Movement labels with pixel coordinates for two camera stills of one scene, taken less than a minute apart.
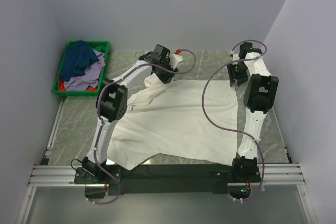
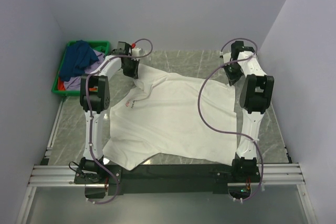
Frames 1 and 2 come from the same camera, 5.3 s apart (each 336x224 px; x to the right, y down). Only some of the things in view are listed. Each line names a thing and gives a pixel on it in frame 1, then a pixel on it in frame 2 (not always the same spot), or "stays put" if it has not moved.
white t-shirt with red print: x=167 y=119 stays put
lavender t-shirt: x=91 y=77 stays put
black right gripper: x=233 y=76 stays put
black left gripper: x=166 y=78 to x=133 y=74
